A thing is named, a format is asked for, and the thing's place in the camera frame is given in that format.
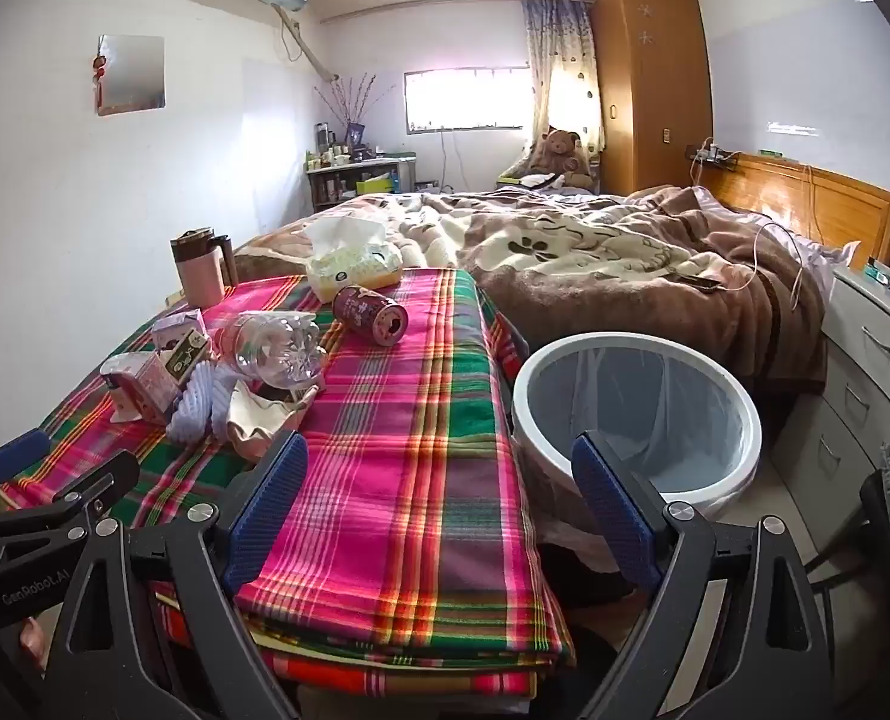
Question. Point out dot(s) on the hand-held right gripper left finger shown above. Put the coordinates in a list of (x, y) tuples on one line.
[(265, 510)]

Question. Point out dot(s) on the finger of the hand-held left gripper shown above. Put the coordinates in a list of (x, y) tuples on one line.
[(107, 480), (17, 451)]

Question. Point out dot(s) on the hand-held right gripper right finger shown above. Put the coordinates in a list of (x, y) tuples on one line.
[(613, 517)]

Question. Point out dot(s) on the cream wrapper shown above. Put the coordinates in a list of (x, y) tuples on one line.
[(253, 420)]

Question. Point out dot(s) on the lavender ridged plastic tray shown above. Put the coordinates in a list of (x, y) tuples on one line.
[(197, 405)]

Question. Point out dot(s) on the white round trash bin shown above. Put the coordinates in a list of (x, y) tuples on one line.
[(523, 420)]

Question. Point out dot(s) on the purple drink carton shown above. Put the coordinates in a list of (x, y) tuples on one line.
[(178, 326)]

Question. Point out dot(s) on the pink small box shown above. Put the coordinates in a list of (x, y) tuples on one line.
[(141, 386)]

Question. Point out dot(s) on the translucent white bin liner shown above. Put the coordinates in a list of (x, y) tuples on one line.
[(640, 405)]

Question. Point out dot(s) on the small green label box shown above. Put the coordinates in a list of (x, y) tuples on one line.
[(186, 358)]

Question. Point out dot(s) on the plaid cloth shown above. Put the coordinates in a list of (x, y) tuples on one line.
[(415, 465)]

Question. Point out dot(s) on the clear plastic bottle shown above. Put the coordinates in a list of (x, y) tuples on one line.
[(272, 349)]

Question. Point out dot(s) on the maroon drink can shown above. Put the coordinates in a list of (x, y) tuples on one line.
[(366, 311)]

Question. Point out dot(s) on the pink and brown mug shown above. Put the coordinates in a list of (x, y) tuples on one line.
[(201, 274)]

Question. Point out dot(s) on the smartphone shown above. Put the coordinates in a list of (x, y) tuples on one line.
[(700, 283)]

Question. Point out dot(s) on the yellow tissue pack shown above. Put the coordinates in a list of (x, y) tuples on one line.
[(351, 266)]

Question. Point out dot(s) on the black chair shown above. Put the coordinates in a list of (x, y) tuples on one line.
[(876, 510)]

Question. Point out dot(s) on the brown blanket bed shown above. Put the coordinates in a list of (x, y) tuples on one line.
[(565, 255)]

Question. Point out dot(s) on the grey drawer dresser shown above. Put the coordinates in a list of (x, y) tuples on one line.
[(865, 360)]

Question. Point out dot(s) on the small shelf unit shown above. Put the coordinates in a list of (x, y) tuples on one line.
[(355, 184)]

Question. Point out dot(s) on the pale lavender bed sheet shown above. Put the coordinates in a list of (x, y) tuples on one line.
[(827, 251)]

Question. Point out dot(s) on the group of bottles and jars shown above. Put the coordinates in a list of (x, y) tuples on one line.
[(332, 154)]

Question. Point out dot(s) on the wooden bed headboard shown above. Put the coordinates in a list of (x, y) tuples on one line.
[(790, 199)]

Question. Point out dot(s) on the brown teddy bear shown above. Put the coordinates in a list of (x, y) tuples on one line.
[(559, 150)]

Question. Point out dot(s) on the red hanging ornament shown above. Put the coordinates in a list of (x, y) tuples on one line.
[(99, 71)]

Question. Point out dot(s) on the vase with dry branches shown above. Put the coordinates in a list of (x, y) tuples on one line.
[(355, 131)]

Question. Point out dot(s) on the wooden wardrobe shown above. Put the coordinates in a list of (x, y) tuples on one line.
[(651, 90)]

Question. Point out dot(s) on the window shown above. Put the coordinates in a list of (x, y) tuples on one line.
[(463, 99)]

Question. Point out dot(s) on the air conditioner pipe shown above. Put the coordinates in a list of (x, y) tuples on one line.
[(306, 45)]

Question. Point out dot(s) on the patterned curtain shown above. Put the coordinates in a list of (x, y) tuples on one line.
[(561, 52)]

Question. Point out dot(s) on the wall mirror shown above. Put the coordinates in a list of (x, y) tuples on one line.
[(133, 75)]

